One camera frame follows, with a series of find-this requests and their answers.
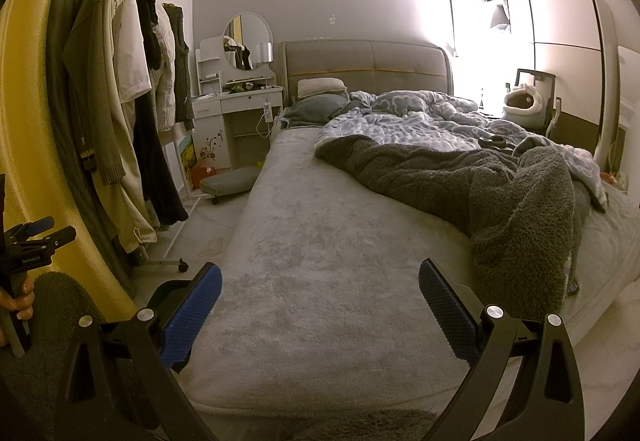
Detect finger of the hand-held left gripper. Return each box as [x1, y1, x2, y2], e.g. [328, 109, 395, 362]
[44, 227, 77, 248]
[20, 216, 56, 238]

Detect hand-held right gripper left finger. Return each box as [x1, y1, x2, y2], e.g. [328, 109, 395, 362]
[54, 262, 223, 441]

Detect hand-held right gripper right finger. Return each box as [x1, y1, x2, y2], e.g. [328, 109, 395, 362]
[417, 258, 586, 441]

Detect person's left hand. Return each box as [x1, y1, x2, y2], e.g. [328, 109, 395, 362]
[0, 273, 36, 322]

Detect black hanging garment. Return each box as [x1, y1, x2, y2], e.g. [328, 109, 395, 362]
[111, 0, 190, 228]

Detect dark grey fleece blanket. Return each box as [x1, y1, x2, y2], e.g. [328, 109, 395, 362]
[314, 135, 588, 322]

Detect yellow curtain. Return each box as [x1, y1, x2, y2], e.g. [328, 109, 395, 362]
[0, 0, 138, 317]

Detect grey fleece robe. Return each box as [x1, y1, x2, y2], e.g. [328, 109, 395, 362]
[292, 410, 441, 441]

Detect grey cushioned stool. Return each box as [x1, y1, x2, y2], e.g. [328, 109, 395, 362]
[199, 167, 261, 205]

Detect grey bed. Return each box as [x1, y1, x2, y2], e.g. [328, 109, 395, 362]
[177, 108, 640, 422]

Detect yellow framed picture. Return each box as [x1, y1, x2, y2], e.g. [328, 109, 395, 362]
[177, 136, 197, 172]

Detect olive knit-cuff jacket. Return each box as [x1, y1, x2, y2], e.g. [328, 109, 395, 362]
[64, 0, 127, 184]

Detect white striped shirt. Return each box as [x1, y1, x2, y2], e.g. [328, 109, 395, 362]
[152, 1, 177, 129]

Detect blue patterned duvet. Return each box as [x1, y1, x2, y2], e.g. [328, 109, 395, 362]
[315, 90, 608, 212]

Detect white t-shirt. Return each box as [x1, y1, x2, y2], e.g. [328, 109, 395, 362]
[114, 0, 152, 104]

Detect dark knit vest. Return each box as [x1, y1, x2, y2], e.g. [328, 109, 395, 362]
[164, 4, 196, 132]

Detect white vanity desk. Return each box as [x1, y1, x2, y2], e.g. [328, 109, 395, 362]
[191, 36, 285, 174]

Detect cream cat bed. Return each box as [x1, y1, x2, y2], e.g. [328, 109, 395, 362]
[501, 84, 545, 127]

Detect grey pillow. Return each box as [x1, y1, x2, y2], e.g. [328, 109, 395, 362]
[284, 94, 351, 128]

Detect black chair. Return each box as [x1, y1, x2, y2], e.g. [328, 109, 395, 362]
[505, 68, 562, 134]

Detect cream pillow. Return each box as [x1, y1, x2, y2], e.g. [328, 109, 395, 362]
[296, 78, 347, 98]

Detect grey upholstered headboard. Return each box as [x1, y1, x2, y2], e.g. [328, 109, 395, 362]
[278, 40, 453, 109]

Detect round vanity mirror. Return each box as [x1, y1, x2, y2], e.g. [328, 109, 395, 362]
[222, 12, 273, 72]

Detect white wardrobe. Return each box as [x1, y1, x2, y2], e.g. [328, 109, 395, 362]
[507, 0, 621, 157]

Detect cream drawstring coat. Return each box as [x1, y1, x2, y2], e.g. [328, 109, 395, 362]
[97, 94, 158, 254]

